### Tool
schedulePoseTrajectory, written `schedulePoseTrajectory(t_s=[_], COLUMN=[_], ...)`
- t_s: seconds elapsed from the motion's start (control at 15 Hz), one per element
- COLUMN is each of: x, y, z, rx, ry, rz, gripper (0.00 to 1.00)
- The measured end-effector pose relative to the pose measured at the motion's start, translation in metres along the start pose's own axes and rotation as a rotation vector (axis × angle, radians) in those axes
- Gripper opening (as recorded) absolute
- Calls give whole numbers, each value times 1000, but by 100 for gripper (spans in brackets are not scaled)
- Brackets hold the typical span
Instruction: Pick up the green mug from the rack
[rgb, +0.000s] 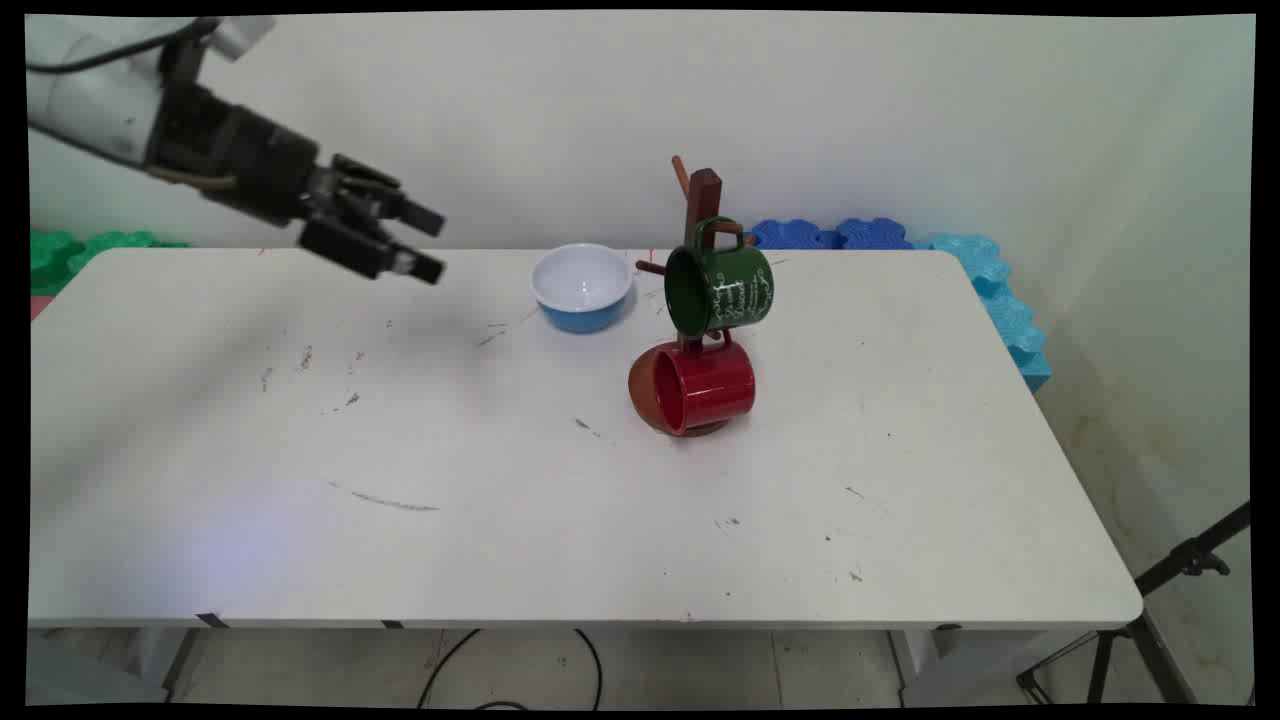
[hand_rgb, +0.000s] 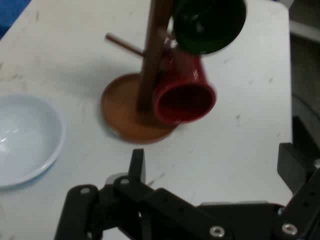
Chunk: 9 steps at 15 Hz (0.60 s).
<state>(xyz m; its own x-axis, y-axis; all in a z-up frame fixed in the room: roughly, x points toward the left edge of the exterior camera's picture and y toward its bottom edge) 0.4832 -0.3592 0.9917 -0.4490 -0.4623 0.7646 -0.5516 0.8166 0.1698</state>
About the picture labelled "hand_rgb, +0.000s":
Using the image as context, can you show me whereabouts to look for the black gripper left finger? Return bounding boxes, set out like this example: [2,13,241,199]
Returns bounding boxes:
[54,148,235,240]

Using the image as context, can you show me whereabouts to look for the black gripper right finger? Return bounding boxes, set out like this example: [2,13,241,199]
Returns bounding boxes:
[276,142,320,240]

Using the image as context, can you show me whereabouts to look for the green mug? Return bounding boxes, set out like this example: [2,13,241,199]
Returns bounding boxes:
[171,0,247,56]

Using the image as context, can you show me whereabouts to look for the brown wooden mug tree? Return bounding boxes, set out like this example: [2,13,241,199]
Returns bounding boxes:
[101,0,181,145]

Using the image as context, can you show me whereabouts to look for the red mug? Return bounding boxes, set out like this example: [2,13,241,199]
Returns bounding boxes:
[153,39,217,125]

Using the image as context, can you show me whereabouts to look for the white and blue bowl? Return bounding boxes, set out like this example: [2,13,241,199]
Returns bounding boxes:
[0,94,67,189]

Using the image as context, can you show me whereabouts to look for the dark blue foam mat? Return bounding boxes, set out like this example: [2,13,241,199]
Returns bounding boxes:
[0,0,26,40]

